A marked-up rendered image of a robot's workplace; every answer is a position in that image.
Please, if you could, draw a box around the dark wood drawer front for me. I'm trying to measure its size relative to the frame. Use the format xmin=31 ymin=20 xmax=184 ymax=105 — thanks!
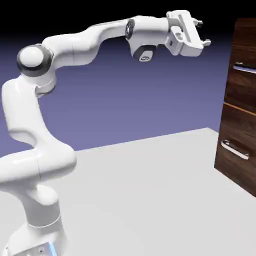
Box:
xmin=213 ymin=102 xmax=256 ymax=198
xmin=223 ymin=59 xmax=256 ymax=117

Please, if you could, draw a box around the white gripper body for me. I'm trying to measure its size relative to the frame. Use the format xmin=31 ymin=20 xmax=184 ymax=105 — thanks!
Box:
xmin=173 ymin=10 xmax=205 ymax=57

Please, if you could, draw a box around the silver drawer handle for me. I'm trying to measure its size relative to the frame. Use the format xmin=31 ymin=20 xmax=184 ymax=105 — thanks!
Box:
xmin=220 ymin=139 xmax=251 ymax=161
xmin=233 ymin=62 xmax=256 ymax=74

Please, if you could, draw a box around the dark wood cabinet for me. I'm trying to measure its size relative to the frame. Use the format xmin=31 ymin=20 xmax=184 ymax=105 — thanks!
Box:
xmin=213 ymin=17 xmax=256 ymax=198

